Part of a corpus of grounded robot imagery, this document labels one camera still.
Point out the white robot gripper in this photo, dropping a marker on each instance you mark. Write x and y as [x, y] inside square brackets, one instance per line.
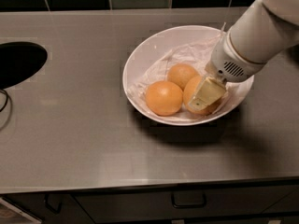
[228, 61]

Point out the orange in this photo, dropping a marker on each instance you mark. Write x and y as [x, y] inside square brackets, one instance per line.
[164, 98]
[181, 74]
[187, 95]

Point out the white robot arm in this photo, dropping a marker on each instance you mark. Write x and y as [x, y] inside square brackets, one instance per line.
[265, 29]

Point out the white ceramic bowl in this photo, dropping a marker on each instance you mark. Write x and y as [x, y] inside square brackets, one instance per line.
[149, 50]

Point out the white crumpled paper napkin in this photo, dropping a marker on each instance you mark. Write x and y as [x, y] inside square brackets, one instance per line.
[183, 55]

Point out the dark centre drawer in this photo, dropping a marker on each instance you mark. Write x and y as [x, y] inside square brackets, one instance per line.
[127, 207]

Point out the dark drawer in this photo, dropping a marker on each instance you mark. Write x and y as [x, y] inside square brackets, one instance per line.
[33, 203]
[127, 207]

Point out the black round object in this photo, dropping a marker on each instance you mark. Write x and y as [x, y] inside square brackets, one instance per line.
[19, 61]

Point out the dark left drawer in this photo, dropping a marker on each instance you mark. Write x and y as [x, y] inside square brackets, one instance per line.
[33, 203]

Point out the black centre drawer handle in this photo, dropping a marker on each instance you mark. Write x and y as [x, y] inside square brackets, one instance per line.
[188, 199]

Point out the black drawer handle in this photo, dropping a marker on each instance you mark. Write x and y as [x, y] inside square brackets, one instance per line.
[188, 199]
[53, 203]

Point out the black left drawer handle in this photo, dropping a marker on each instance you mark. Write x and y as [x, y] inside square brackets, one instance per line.
[53, 203]

